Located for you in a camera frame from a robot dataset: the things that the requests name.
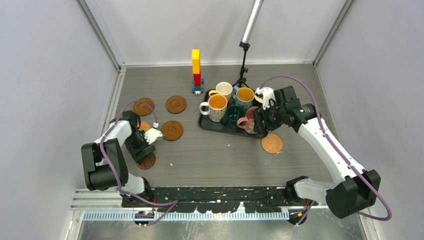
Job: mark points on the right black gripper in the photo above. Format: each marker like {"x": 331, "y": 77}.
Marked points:
{"x": 260, "y": 114}

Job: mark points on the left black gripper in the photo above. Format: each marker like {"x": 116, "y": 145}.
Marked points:
{"x": 137, "y": 154}

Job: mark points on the rattan coaster front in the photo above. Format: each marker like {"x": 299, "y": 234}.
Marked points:
{"x": 144, "y": 126}

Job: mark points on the rattan coaster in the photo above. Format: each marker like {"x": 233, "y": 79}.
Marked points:
{"x": 272, "y": 143}
{"x": 144, "y": 126}

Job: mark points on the dark brown wooden coaster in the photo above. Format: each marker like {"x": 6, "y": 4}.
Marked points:
{"x": 148, "y": 162}

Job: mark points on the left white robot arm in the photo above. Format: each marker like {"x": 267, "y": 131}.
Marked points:
{"x": 104, "y": 164}

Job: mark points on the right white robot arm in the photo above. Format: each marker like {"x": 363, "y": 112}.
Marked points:
{"x": 353, "y": 188}

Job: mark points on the black white-inside mug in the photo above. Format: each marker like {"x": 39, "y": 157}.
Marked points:
{"x": 258, "y": 96}

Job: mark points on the pink ghost mug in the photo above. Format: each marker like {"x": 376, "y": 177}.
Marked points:
{"x": 247, "y": 122}

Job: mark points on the blue patterned mug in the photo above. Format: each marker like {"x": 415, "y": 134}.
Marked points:
{"x": 243, "y": 97}

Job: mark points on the dark green mug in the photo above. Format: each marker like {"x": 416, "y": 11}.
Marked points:
{"x": 232, "y": 115}

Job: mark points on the black tripod stand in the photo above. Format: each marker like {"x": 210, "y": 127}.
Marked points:
{"x": 242, "y": 80}

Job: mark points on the floral white mug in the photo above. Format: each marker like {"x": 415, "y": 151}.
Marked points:
{"x": 215, "y": 107}

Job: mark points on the cream yellow mug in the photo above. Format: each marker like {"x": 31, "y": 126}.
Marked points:
{"x": 222, "y": 88}

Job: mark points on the black serving tray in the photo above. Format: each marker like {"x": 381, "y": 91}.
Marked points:
{"x": 206, "y": 123}

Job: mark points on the toy brick tower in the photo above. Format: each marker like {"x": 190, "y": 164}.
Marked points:
{"x": 198, "y": 81}

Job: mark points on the silver metal pole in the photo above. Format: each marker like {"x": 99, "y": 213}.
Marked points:
{"x": 251, "y": 21}

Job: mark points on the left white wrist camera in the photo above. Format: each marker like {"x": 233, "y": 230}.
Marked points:
{"x": 153, "y": 134}

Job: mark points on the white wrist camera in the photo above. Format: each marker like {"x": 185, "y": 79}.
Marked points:
{"x": 153, "y": 134}
{"x": 269, "y": 99}

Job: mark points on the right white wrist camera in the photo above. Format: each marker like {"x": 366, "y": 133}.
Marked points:
{"x": 269, "y": 99}

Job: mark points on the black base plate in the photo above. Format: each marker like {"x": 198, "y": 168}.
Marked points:
{"x": 254, "y": 199}

